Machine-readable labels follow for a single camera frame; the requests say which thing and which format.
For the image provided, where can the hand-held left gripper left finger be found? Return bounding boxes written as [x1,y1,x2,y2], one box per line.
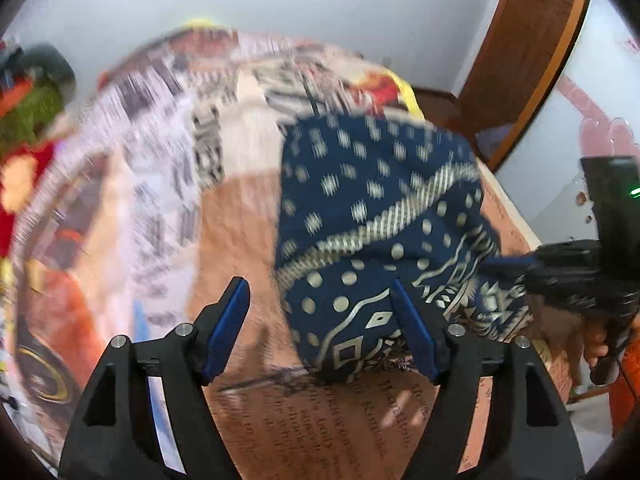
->
[59,276,251,480]

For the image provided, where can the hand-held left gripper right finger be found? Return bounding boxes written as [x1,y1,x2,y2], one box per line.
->
[390,278,586,480]

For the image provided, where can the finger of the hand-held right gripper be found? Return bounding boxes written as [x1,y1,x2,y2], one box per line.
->
[480,254,543,276]

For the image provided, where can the navy patterned hoodie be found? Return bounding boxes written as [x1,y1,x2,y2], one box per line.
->
[274,112,540,385]

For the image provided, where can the person's right hand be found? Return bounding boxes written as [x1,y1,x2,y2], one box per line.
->
[584,316,615,368]

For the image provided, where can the grey blue cloth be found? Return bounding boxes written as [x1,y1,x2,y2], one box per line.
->
[474,126,513,157]

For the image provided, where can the printed blanket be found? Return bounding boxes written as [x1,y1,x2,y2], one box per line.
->
[0,27,576,480]

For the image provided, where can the person's orange clothing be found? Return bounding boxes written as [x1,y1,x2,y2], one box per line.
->
[607,325,640,443]

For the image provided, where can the brown wooden door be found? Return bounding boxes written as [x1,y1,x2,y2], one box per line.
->
[447,0,595,172]

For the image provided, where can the pink wall decoration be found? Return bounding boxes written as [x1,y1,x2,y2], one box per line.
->
[556,74,640,161]

